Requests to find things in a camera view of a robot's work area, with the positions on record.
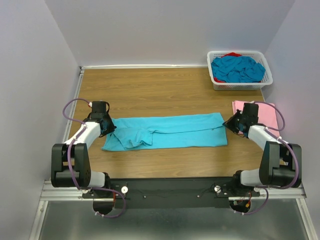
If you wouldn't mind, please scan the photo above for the light blue t shirt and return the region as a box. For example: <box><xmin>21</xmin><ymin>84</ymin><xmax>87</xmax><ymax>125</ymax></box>
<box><xmin>101</xmin><ymin>113</ymin><xmax>228</xmax><ymax>152</ymax></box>

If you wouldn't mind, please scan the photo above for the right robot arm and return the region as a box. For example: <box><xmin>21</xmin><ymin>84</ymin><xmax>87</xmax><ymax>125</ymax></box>
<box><xmin>222</xmin><ymin>107</ymin><xmax>302</xmax><ymax>196</ymax></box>

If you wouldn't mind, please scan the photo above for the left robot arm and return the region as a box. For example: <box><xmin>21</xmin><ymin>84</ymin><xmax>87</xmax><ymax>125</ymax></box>
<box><xmin>51</xmin><ymin>112</ymin><xmax>117</xmax><ymax>198</ymax></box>

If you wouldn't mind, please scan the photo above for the folded pink t shirt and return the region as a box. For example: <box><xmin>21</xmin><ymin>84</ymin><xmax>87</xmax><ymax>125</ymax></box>
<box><xmin>231</xmin><ymin>100</ymin><xmax>280</xmax><ymax>137</ymax></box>

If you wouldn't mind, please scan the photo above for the white plastic laundry basket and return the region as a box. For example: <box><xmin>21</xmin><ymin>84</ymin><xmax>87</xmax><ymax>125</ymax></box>
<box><xmin>207</xmin><ymin>50</ymin><xmax>273</xmax><ymax>91</ymax></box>

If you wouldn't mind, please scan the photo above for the dark blue t shirt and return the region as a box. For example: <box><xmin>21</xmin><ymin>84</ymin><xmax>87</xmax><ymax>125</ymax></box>
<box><xmin>211</xmin><ymin>55</ymin><xmax>266</xmax><ymax>84</ymax></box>

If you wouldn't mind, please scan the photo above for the red t shirt in basket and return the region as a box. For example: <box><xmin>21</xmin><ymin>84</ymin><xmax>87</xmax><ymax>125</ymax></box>
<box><xmin>213</xmin><ymin>51</ymin><xmax>262</xmax><ymax>83</ymax></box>

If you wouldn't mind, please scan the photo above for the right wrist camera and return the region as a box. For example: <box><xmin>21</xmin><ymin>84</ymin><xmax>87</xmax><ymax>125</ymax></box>
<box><xmin>242</xmin><ymin>102</ymin><xmax>259</xmax><ymax>122</ymax></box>

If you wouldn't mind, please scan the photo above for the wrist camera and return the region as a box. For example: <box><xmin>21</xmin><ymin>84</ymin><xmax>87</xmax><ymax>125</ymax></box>
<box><xmin>242</xmin><ymin>102</ymin><xmax>259</xmax><ymax>122</ymax></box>
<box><xmin>88</xmin><ymin>100</ymin><xmax>110</xmax><ymax>118</ymax></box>

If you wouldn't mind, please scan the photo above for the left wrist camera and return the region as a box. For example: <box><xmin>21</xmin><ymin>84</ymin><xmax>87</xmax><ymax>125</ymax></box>
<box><xmin>88</xmin><ymin>100</ymin><xmax>110</xmax><ymax>118</ymax></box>

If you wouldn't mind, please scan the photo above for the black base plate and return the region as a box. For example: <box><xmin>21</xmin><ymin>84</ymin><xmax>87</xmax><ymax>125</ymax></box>
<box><xmin>83</xmin><ymin>177</ymin><xmax>260</xmax><ymax>214</ymax></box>

